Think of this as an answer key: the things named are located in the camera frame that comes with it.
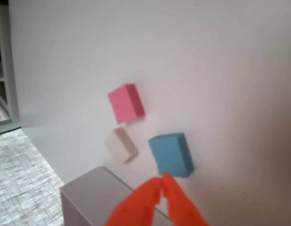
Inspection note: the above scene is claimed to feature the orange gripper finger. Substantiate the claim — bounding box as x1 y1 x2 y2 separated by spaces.
104 177 163 226
162 171 210 226

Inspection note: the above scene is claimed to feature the blue foam cuboid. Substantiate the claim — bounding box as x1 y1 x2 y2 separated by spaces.
147 132 195 178

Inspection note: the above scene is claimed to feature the white foam cuboid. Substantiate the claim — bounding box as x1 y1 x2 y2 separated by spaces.
104 127 139 165

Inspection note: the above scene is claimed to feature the pink foam cuboid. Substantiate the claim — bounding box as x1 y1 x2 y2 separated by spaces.
107 82 146 125

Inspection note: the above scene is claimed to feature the white cardboard box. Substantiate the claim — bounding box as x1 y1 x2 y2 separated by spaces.
59 165 171 226

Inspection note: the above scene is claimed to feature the white furniture frame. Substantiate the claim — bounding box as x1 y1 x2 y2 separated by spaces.
0 0 20 129

